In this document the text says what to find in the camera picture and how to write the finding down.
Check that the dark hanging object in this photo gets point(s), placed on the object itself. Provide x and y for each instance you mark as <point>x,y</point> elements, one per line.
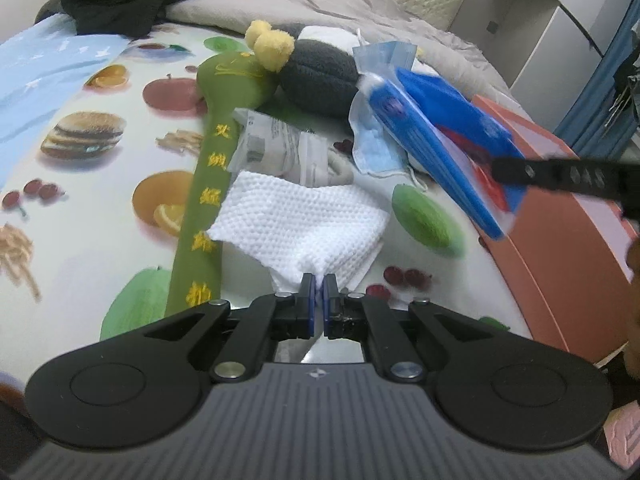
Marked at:
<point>627,85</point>

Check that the fruit print bed sheet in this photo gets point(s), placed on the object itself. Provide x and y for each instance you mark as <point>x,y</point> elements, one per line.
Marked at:
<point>100,185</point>

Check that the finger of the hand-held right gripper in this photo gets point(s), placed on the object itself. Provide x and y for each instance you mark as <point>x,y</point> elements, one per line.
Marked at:
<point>550,174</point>

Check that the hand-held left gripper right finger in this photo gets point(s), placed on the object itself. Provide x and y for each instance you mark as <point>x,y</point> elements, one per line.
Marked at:
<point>328,305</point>

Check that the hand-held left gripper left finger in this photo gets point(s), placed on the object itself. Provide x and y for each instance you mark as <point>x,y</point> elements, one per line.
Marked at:
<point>312,305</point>

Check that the pink cloth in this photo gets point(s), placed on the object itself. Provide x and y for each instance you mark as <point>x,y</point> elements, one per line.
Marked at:
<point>625,435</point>

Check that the grey printed white packet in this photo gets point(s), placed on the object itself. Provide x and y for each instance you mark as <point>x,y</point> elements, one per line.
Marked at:
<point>275,145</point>

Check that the white textured cloth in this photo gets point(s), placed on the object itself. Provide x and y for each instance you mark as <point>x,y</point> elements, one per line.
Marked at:
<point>300,220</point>

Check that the white cabinet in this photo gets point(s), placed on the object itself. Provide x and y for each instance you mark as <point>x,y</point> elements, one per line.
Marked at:
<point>525,25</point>

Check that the person's right hand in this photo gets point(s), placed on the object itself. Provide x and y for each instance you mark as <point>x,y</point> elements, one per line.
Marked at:
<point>634,355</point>

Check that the grey duvet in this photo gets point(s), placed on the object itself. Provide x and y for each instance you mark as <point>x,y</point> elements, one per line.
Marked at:
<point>350,15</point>

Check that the grey fuzzy plush piece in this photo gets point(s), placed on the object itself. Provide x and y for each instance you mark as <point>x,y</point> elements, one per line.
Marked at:
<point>340,170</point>

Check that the grey white penguin plush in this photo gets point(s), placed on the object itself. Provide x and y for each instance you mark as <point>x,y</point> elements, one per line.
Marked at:
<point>320,77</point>

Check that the blue tissue pack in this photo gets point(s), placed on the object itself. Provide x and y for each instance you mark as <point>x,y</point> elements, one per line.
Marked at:
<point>440,135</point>

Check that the green fabric massage hammer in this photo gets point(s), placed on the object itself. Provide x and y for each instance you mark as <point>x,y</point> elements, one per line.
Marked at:
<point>210,170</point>

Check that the blue curtain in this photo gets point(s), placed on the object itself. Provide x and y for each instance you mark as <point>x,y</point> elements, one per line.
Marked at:
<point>595,110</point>

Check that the pink cardboard box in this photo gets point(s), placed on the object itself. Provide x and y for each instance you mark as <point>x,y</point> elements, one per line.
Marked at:
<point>565,240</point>

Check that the blue face mask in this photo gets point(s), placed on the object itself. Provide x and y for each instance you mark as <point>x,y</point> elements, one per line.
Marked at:
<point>375,145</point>

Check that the dark wall socket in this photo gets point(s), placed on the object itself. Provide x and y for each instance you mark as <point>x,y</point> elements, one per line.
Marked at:
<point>492,27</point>

